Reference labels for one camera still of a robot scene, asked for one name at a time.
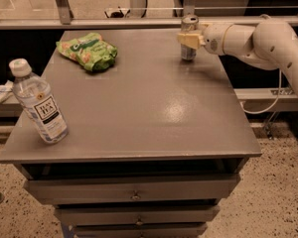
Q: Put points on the silver blue redbull can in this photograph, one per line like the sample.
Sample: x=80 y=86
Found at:
x=189 y=23

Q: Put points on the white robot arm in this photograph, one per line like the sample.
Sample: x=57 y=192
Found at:
x=271 y=44

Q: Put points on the green snack bag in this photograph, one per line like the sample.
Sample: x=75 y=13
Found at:
x=91 y=51

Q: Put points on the grey drawer cabinet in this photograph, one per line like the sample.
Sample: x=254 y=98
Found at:
x=151 y=115

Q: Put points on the top grey drawer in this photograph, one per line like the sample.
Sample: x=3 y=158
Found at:
x=136 y=189

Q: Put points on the grey drawer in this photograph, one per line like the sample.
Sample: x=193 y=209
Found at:
x=137 y=215
x=136 y=189
x=165 y=230

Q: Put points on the clear plastic tea bottle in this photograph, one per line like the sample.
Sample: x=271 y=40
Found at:
x=36 y=98

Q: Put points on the middle grey drawer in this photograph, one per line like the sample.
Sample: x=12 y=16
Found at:
x=137 y=215

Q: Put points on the bottom grey drawer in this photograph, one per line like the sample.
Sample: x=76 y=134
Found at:
x=165 y=230

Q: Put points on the metal railing frame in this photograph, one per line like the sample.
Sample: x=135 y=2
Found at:
x=105 y=14

